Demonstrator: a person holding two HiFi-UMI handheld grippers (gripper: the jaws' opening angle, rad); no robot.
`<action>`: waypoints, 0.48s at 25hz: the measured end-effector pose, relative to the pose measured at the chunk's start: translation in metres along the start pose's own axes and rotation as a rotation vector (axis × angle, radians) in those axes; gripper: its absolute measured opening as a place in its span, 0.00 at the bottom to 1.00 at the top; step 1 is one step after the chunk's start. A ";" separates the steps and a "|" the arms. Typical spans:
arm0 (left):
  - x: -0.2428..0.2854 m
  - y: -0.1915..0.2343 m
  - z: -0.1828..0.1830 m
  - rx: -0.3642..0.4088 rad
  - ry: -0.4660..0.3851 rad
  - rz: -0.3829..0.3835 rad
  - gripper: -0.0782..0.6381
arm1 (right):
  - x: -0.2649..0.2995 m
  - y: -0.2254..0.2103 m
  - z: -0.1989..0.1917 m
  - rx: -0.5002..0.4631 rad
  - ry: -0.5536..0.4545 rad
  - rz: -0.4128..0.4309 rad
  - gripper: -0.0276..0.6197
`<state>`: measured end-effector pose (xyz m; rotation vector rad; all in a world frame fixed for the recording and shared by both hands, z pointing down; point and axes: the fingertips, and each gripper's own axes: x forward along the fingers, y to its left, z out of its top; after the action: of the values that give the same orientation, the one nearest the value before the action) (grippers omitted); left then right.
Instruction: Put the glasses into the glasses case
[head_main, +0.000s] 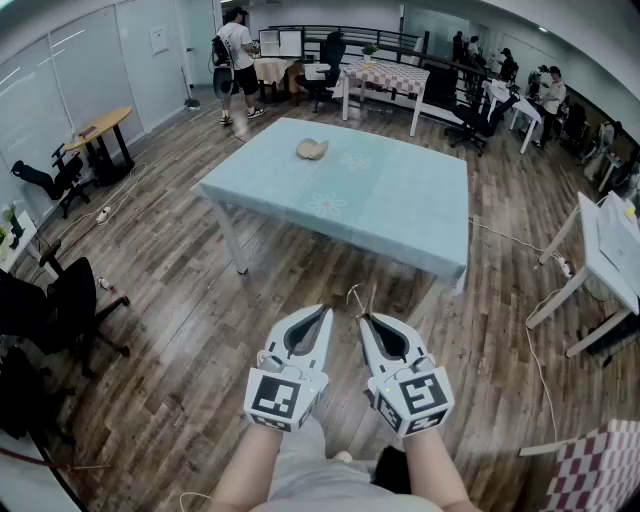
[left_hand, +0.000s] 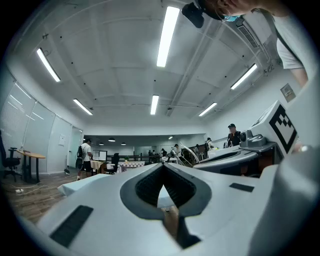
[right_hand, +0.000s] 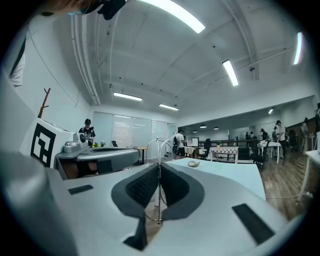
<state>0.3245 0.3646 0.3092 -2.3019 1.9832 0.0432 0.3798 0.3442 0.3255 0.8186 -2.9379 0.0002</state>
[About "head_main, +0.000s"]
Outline round wooden table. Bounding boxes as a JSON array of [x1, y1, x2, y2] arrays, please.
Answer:
[[63, 105, 137, 188]]

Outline person's light grey shirt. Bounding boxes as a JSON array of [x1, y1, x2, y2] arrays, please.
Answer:
[[264, 457, 447, 512]]

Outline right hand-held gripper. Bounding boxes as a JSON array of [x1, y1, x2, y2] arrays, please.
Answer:
[[358, 313, 455, 438]]

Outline table with beige cloth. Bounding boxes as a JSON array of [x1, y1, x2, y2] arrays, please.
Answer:
[[252, 56, 302, 104]]

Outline white wall notice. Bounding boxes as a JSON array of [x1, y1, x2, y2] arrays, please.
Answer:
[[148, 26, 171, 57]]

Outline table with checkered cloth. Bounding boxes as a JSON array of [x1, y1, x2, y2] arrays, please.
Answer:
[[333, 58, 432, 138]]

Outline red checkered cloth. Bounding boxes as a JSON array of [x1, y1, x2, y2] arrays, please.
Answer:
[[518, 418, 640, 512]]

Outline person's left forearm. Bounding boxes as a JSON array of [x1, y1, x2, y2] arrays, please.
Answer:
[[206, 423, 290, 512]]

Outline white shelf cabinet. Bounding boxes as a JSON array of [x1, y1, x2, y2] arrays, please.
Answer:
[[257, 27, 305, 59]]

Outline light blue flowered tablecloth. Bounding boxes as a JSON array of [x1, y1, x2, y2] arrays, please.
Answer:
[[190, 117, 470, 297]]

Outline white desk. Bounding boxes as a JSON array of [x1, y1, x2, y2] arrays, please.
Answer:
[[525, 190, 640, 359], [481, 78, 545, 155]]

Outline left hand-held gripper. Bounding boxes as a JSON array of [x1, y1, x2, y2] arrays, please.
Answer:
[[243, 304, 335, 435]]

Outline small potted plant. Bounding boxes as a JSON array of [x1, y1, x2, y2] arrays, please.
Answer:
[[0, 201, 25, 247]]

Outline thin wire-frame eyeglasses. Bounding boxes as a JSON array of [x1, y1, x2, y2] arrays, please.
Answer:
[[346, 283, 380, 322]]

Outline black metal railing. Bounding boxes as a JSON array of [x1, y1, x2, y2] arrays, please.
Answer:
[[268, 23, 490, 121]]

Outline black waist pouch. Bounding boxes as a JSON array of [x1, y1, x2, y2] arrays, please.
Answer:
[[373, 445, 409, 485]]

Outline black office chair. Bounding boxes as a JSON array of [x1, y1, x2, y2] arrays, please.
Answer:
[[11, 143, 97, 220], [443, 93, 522, 157], [0, 238, 132, 381], [294, 30, 348, 114]]

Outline tan glasses case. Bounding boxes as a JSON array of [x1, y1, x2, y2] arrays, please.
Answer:
[[295, 138, 331, 162]]

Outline black backpack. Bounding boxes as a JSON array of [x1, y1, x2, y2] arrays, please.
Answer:
[[211, 34, 236, 69]]

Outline person's light grey trousers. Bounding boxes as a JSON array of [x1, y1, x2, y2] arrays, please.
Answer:
[[271, 413, 330, 467]]

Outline person's right forearm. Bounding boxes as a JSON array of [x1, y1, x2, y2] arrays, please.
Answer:
[[401, 429, 482, 512]]

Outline broom with dustpan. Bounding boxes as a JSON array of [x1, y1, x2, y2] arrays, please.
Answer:
[[181, 47, 204, 112]]

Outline white side table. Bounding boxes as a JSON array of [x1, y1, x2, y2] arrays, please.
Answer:
[[0, 223, 40, 275]]

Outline white cable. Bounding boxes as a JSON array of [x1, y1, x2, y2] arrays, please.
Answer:
[[468, 217, 552, 254], [58, 163, 147, 237], [523, 284, 577, 445]]

